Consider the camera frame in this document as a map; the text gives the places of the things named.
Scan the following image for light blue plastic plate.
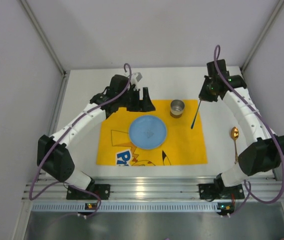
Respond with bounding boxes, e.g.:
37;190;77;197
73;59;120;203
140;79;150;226
128;115;167;150

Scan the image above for steel cup with brown base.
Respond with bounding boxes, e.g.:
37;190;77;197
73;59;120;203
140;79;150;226
170;99;185;118

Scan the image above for blue metal fork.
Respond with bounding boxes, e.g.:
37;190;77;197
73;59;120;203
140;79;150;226
191;99;202;129

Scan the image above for yellow printed cloth mat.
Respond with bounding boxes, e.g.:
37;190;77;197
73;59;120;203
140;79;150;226
96;99;208;167

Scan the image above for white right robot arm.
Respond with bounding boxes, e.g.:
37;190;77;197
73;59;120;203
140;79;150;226
199;59;284;194

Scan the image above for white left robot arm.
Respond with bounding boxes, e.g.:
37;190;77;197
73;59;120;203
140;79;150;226
37;72;155;191

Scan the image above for bronze metal spoon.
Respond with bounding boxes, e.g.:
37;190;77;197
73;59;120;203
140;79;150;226
230;126;239;164

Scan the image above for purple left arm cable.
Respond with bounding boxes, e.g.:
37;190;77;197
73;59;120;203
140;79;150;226
28;62;132;218

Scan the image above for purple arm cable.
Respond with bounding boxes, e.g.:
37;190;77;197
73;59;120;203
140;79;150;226
28;62;132;218
213;44;284;216

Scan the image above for aluminium table edge rail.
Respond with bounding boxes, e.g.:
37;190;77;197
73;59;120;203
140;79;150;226
32;177;284;202

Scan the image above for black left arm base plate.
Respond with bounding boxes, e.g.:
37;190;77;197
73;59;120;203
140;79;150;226
66;184;111;200

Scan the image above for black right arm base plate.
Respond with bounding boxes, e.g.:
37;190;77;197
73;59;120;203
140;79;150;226
198;183;245;202

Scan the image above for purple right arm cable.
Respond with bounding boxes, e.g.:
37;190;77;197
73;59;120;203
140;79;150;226
213;44;284;216

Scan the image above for perforated metal cable tray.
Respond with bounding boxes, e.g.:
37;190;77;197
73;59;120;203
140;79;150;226
31;202;234;213

